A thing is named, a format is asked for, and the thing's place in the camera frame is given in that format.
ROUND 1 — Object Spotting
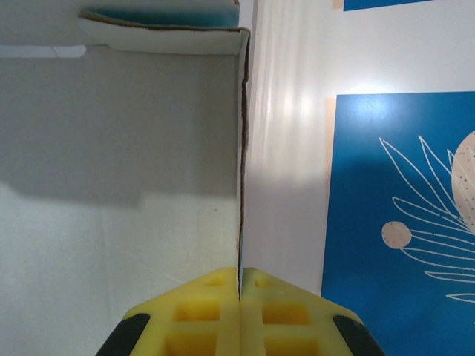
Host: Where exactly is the white and blue paper box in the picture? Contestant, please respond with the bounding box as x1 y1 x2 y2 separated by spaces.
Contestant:
0 7 252 356

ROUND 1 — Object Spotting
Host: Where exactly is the blue poster orange dot flower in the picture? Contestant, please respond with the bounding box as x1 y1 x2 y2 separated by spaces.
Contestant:
343 0 445 13

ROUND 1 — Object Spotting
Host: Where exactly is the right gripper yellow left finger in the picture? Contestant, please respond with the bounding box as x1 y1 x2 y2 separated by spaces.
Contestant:
95 266 242 356

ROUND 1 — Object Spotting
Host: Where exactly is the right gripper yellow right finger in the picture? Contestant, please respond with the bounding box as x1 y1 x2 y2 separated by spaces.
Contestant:
239 267 387 356

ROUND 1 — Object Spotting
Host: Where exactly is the blue poster peach circle fern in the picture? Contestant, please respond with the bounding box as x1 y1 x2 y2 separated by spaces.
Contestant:
321 91 475 356

